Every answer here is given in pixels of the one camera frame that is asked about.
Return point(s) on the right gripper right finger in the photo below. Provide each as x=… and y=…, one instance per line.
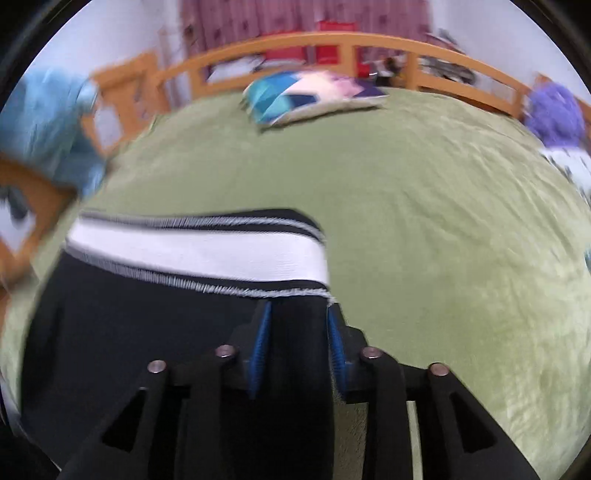
x=458, y=438

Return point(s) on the cluttered desk behind bed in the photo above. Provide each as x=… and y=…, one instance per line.
x=388, y=70

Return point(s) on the small light blue case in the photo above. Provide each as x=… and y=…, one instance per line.
x=587, y=257

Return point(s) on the black pants white stripes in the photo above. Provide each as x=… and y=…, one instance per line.
x=128, y=290

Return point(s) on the light blue plush towel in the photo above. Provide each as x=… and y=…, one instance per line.
x=41, y=128

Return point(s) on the purple plush monster toy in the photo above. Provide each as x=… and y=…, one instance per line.
x=555, y=117

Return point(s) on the wooden bed frame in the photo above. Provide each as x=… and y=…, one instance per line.
x=231, y=78

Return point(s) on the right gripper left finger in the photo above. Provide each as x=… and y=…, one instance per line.
x=175, y=421

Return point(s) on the colourful geometric pillow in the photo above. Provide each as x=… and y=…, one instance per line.
x=290, y=96

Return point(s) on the green plush bed blanket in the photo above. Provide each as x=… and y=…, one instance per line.
x=525, y=353

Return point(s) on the white flower-print pillow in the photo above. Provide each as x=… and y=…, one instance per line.
x=574, y=164

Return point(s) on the maroon striped curtain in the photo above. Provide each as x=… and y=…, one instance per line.
x=212, y=24

